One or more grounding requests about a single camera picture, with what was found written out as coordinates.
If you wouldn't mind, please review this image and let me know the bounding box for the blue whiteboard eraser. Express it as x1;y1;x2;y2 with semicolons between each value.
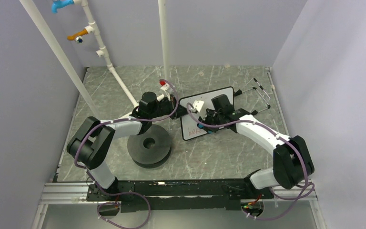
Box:
197;124;213;134

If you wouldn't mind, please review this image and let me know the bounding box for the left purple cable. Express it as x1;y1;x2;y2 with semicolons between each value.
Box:
74;79;181;229

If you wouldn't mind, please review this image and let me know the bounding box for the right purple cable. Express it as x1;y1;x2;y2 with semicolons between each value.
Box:
186;103;315;222

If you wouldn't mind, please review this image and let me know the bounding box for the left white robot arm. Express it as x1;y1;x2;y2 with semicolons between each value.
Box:
66;92;188;200

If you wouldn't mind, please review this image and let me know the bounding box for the blue faucet handle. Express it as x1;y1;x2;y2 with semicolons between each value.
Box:
51;0;75;14

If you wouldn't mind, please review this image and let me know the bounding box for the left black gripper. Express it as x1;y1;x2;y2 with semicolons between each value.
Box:
150;94;191;120

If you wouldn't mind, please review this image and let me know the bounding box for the black foam ring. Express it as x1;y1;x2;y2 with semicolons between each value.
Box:
127;124;173;169

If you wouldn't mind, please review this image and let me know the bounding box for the aluminium extrusion rail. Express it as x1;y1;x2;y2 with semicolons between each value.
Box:
31;181;91;229
269;180;317;201

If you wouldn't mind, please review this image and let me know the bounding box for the white PVC pipe frame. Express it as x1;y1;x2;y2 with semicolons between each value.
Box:
20;0;170;117

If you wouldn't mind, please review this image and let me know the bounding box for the black framed whiteboard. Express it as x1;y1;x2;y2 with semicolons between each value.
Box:
179;86;234;141

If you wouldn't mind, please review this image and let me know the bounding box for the right aluminium extrusion rail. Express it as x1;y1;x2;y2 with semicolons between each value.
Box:
269;180;317;201

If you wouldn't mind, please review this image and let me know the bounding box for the purple cable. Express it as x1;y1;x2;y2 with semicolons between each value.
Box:
74;79;181;229
186;103;315;222

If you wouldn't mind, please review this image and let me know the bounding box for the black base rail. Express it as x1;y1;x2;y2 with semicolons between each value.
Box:
86;178;273;213

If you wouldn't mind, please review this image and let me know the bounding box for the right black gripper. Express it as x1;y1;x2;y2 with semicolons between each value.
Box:
198;108;223;134

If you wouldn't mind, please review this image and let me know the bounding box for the orange faucet handle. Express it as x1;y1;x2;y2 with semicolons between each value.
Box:
67;29;89;43

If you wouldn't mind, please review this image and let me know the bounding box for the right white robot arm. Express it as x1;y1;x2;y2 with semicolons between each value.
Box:
190;94;315;198

